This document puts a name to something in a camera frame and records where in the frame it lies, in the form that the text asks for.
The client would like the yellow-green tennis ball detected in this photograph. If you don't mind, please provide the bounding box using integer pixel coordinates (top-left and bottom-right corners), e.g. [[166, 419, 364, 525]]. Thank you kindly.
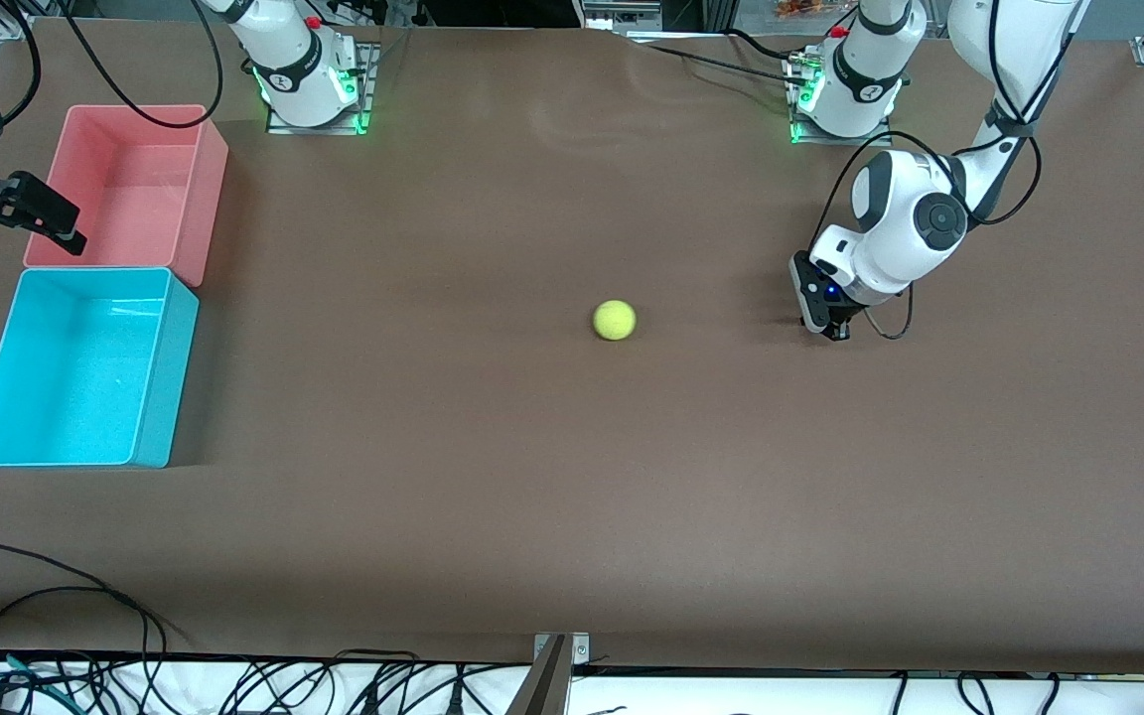
[[593, 299, 638, 342]]

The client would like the pink plastic bin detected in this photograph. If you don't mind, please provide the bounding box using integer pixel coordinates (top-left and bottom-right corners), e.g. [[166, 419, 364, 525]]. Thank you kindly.
[[22, 103, 230, 289]]

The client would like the blue plastic bin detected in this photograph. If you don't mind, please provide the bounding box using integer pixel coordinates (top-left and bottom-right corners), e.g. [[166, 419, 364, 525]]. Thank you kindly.
[[0, 266, 202, 470]]

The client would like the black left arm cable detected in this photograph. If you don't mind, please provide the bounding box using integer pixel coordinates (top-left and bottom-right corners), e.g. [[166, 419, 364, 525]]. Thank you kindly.
[[808, 0, 1072, 342]]

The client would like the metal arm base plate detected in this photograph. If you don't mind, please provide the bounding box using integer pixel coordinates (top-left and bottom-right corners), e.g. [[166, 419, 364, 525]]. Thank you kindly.
[[786, 55, 894, 147], [267, 44, 376, 135]]

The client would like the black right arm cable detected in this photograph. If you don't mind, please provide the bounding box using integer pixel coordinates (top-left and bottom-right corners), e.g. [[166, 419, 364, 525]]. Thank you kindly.
[[54, 0, 224, 129]]

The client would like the black cable to arm base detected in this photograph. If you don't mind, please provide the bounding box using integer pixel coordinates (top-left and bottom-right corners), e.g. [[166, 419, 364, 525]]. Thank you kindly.
[[643, 43, 811, 85], [728, 28, 806, 61]]

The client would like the silver metal bracket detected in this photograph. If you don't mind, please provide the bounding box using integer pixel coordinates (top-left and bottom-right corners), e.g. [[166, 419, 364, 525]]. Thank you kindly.
[[533, 633, 591, 664]]

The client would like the teal cable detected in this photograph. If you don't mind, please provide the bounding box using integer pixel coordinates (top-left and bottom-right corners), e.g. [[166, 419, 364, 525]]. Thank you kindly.
[[0, 647, 72, 701]]

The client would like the dark grey camera stand bar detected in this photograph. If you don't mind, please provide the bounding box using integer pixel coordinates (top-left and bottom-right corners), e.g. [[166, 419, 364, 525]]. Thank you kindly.
[[504, 636, 573, 715]]

